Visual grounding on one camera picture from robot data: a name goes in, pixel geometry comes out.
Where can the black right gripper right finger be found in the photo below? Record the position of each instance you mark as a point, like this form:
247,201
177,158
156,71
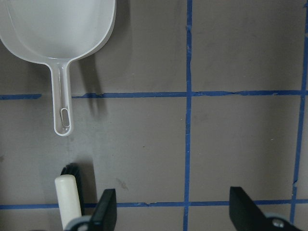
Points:
245,215

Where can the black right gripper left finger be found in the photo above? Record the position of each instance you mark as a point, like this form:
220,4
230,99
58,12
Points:
105,214

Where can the white brush with dark bristles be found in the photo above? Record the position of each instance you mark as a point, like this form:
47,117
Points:
69,194

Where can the white plastic dustpan scoop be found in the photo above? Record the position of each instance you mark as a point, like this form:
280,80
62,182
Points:
56,33

